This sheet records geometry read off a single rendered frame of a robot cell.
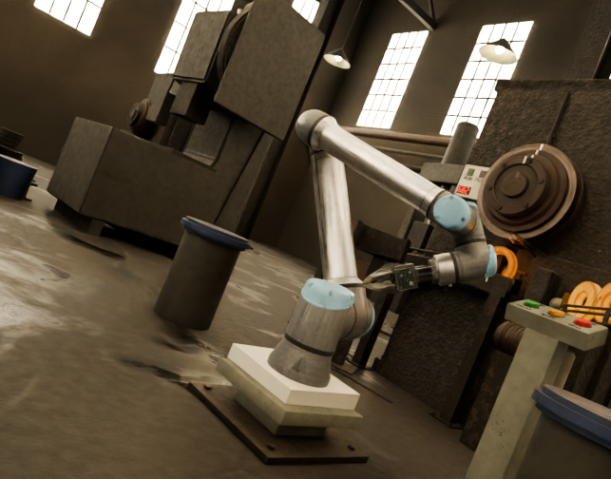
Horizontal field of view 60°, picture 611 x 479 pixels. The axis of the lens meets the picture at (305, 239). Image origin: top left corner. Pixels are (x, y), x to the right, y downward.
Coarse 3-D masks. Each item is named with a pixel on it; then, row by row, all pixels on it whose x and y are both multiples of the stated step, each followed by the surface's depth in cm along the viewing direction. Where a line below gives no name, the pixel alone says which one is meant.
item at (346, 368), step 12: (360, 228) 274; (372, 228) 281; (360, 240) 282; (372, 240) 280; (384, 240) 279; (396, 240) 277; (408, 240) 257; (372, 252) 260; (384, 252) 278; (396, 252) 276; (372, 264) 266; (336, 348) 266; (348, 348) 265; (336, 360) 266; (348, 372) 258
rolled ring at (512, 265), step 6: (498, 246) 248; (498, 252) 247; (504, 252) 245; (510, 252) 242; (510, 258) 241; (516, 258) 242; (510, 264) 240; (516, 264) 240; (510, 270) 239; (516, 270) 240; (510, 276) 239
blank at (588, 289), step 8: (576, 288) 203; (584, 288) 198; (592, 288) 193; (600, 288) 193; (576, 296) 201; (584, 296) 200; (592, 296) 192; (576, 304) 200; (584, 304) 194; (592, 304) 190
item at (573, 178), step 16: (528, 144) 250; (544, 144) 244; (560, 160) 236; (576, 176) 229; (480, 192) 262; (576, 192) 227; (480, 208) 259; (560, 208) 230; (544, 224) 232; (560, 224) 232; (528, 240) 242
